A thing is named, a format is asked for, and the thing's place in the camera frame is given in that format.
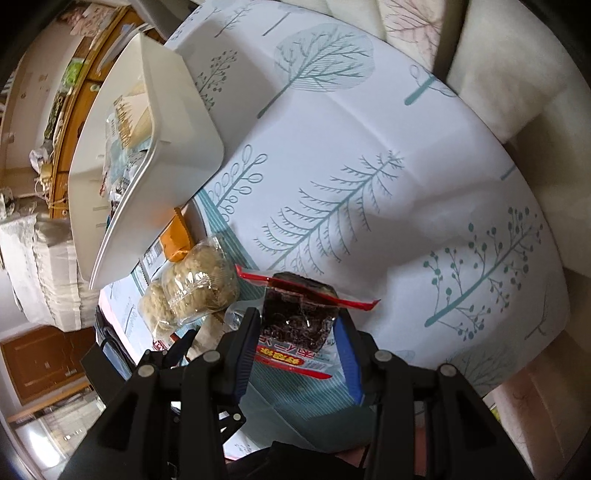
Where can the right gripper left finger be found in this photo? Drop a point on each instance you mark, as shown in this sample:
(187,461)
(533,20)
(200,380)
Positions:
(170,422)

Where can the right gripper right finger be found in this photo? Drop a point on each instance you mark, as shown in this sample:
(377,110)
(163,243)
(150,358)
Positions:
(436,413)

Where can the almond pie snack packet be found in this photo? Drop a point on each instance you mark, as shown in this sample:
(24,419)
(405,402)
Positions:
(297,322)

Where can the red-white snack bag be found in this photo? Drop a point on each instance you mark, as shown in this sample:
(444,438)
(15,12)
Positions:
(129,122)

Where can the pale puffed rice cake packet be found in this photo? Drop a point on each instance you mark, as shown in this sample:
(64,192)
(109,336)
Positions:
(202,283)

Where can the orange snack packet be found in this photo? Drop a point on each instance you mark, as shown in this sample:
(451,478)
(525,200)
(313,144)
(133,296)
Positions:
(176,239)

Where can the white lace cloth stack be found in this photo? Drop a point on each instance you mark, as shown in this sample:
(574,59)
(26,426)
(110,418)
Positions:
(41,262)

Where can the white tree-print tablecloth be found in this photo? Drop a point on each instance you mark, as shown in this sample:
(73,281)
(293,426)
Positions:
(347,162)

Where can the white plastic storage bin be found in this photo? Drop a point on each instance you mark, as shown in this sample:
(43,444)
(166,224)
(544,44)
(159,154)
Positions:
(121,200)

